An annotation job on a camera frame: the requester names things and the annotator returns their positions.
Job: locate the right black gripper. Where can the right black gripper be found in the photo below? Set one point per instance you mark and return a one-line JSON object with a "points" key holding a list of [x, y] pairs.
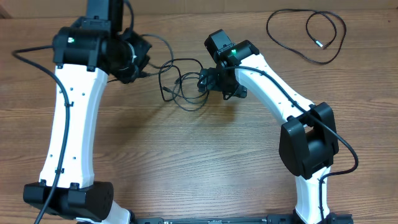
{"points": [[211, 81]]}

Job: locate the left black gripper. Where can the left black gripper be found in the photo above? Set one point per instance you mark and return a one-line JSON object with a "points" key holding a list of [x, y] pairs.
{"points": [[140, 46]]}

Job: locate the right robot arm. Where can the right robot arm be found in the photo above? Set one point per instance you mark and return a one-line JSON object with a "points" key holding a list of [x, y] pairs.
{"points": [[307, 143]]}

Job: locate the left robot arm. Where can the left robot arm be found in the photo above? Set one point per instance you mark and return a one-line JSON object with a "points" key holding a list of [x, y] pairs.
{"points": [[85, 54]]}

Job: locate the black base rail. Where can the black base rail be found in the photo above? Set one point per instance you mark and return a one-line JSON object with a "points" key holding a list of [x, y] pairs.
{"points": [[269, 219]]}

